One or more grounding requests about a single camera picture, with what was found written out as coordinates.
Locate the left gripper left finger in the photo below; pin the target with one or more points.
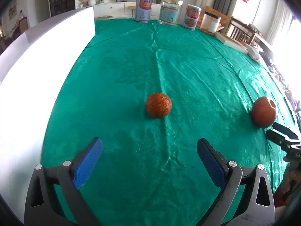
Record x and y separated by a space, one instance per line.
42 204

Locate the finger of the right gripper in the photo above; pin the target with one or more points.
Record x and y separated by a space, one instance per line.
285 130
279 138

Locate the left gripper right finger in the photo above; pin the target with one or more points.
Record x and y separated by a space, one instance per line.
256 205

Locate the large red tomato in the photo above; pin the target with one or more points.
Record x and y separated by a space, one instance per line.
264 112

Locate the hidden small tangerine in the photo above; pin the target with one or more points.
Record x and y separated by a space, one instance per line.
158 105

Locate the right hand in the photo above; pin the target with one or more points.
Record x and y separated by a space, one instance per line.
289 176

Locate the white plastic bag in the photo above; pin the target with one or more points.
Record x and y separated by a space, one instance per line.
252 52

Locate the flat white box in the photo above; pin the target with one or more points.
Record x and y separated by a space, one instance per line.
225 40

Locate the wooden chair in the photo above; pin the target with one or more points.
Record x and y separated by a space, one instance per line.
240 32

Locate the white foam box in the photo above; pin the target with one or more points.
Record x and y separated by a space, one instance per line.
33 70

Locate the clear container white contents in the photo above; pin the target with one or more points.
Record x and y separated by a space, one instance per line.
209 24

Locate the green satin tablecloth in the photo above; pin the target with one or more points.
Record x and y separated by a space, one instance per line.
149 172

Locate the right blue-red tin can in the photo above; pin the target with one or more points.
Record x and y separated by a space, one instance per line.
191 17

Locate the blue-red tin can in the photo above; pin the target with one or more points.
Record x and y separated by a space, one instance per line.
143 10
191 17

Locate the clear plastic jar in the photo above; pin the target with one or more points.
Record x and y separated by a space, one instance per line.
170 12

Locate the left blue-red tin can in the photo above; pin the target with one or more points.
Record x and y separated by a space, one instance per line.
143 10

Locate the white tv cabinet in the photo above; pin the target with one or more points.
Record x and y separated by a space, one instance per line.
116 10

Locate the wooden small stool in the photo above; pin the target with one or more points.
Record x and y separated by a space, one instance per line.
132 9

